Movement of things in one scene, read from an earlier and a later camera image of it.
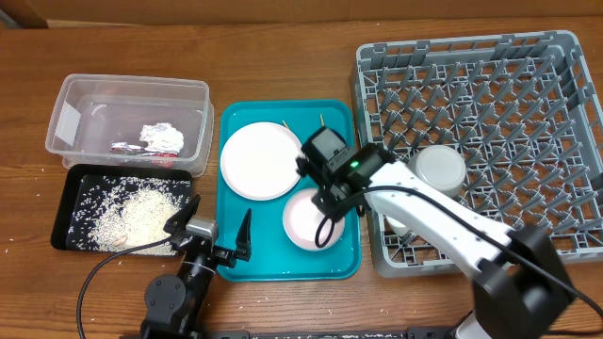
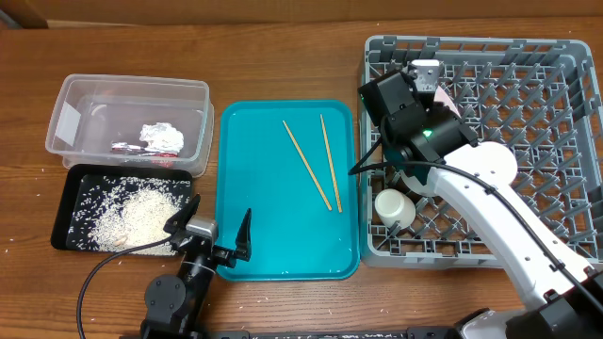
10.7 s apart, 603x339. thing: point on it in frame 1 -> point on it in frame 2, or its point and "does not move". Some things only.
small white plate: (301, 218) -> (503, 159)
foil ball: (162, 137) does not move
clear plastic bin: (112, 120) does not move
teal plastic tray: (275, 257) does not move
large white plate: (258, 160) -> (442, 97)
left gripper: (227, 256) does not move
